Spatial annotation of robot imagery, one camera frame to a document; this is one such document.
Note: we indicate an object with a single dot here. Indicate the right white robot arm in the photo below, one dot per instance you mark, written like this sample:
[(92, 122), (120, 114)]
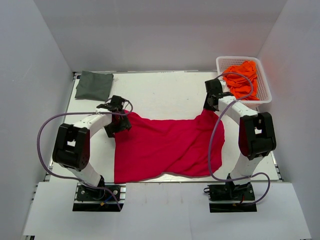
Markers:
[(256, 136)]

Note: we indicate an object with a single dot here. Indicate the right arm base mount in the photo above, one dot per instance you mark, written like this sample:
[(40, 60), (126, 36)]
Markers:
[(225, 198)]

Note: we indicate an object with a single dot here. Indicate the red t shirt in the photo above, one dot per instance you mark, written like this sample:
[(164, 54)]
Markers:
[(155, 147)]

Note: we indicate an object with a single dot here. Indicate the orange t shirt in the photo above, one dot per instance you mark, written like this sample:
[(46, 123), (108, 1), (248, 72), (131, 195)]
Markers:
[(238, 85)]

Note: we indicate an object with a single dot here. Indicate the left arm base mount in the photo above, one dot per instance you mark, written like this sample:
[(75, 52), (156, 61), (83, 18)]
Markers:
[(98, 201)]

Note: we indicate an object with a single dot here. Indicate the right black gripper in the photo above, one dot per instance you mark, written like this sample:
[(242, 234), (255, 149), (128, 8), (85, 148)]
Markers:
[(207, 106)]

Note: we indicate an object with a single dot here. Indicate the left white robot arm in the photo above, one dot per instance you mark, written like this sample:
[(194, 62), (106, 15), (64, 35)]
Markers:
[(73, 141)]

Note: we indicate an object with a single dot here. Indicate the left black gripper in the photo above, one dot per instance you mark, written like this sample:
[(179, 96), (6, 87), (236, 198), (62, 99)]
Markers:
[(125, 124)]

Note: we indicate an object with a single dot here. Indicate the folded grey t shirt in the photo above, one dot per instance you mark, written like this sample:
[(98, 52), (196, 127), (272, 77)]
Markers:
[(94, 86)]

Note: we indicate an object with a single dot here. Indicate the white plastic basket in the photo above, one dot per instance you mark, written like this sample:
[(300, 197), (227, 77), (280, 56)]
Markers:
[(246, 78)]

